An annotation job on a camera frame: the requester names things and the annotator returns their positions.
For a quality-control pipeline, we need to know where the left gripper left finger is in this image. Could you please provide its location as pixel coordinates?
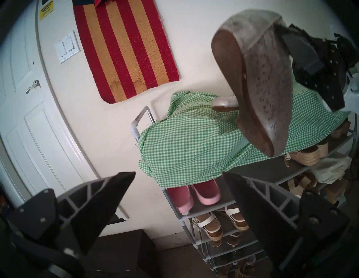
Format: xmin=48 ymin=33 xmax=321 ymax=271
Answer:
xmin=7 ymin=172 xmax=136 ymax=254

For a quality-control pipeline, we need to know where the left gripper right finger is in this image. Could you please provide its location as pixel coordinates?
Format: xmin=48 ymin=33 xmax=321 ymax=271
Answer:
xmin=222 ymin=172 xmax=349 ymax=271

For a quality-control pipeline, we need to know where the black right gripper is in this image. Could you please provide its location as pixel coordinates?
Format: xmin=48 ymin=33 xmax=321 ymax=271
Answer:
xmin=276 ymin=24 xmax=354 ymax=112

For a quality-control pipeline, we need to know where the silver perforated shoe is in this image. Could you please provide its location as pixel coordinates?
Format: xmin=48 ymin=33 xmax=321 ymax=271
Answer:
xmin=211 ymin=95 xmax=239 ymax=112
xmin=211 ymin=8 xmax=294 ymax=157

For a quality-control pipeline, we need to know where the woven jute espadrille shoe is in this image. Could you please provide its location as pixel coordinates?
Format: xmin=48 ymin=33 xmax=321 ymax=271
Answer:
xmin=285 ymin=144 xmax=320 ymax=167
xmin=317 ymin=140 xmax=329 ymax=157

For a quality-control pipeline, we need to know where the grey metal shoe rack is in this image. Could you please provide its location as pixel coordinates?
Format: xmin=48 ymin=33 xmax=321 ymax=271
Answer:
xmin=130 ymin=106 xmax=358 ymax=278

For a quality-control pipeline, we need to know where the tan wedge shoe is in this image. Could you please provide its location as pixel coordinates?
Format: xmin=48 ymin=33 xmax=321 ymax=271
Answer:
xmin=330 ymin=119 xmax=351 ymax=140

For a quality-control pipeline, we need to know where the brown cardboard shoebox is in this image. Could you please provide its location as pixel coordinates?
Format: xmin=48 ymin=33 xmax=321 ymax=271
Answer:
xmin=323 ymin=179 xmax=349 ymax=205

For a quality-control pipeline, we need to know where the green gingham cloth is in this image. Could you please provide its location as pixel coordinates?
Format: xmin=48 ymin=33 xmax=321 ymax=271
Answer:
xmin=138 ymin=90 xmax=351 ymax=188

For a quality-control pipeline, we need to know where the white door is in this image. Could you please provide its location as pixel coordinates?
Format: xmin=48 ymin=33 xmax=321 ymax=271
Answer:
xmin=0 ymin=0 xmax=129 ymax=222

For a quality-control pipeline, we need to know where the yellow warning sticker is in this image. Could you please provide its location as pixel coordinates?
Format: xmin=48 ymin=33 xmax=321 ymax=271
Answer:
xmin=39 ymin=0 xmax=54 ymax=21

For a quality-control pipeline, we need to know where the white strap cork sandal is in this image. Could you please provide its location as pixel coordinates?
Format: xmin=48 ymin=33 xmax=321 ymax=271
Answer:
xmin=220 ymin=205 xmax=249 ymax=231
xmin=194 ymin=212 xmax=223 ymax=241

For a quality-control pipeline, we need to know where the brown strappy sandal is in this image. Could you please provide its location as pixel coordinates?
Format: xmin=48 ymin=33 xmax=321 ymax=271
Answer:
xmin=210 ymin=231 xmax=241 ymax=247

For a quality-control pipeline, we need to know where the white drawstring bag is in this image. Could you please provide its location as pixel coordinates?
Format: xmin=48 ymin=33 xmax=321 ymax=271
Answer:
xmin=311 ymin=156 xmax=352 ymax=184

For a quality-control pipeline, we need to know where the silver door lever handle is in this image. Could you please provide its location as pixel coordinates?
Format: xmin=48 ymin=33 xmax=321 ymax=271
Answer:
xmin=26 ymin=80 xmax=41 ymax=94

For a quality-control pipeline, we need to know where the white light switch plate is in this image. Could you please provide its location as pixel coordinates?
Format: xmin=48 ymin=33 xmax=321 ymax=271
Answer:
xmin=54 ymin=30 xmax=81 ymax=64

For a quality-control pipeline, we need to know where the red yellow striped wall rug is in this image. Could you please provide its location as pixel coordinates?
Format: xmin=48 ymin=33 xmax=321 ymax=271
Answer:
xmin=72 ymin=0 xmax=180 ymax=105

